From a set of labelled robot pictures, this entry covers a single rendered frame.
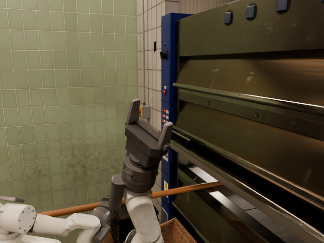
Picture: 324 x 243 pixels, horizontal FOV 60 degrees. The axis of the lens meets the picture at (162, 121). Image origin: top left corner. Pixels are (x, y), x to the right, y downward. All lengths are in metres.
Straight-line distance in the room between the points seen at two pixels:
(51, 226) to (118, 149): 1.57
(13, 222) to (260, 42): 0.96
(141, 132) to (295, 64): 0.60
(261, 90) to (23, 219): 0.85
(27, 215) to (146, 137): 0.36
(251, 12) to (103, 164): 1.94
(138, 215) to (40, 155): 1.92
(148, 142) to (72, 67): 1.92
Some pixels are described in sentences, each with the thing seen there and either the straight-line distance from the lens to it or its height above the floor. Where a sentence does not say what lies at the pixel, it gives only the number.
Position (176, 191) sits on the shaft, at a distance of 1.50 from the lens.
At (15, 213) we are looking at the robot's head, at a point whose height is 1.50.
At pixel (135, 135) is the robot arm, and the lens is 0.63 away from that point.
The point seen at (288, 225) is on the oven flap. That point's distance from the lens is 0.90.
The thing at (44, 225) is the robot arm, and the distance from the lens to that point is 1.19.
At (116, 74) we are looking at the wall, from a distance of 2.54.
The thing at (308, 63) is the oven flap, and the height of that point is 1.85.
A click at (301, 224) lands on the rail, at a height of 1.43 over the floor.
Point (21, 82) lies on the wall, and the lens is 2.50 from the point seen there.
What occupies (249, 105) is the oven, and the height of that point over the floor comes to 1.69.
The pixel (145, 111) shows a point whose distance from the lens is 2.27.
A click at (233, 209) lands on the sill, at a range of 1.42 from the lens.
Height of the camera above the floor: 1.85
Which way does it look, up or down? 12 degrees down
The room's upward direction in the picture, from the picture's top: straight up
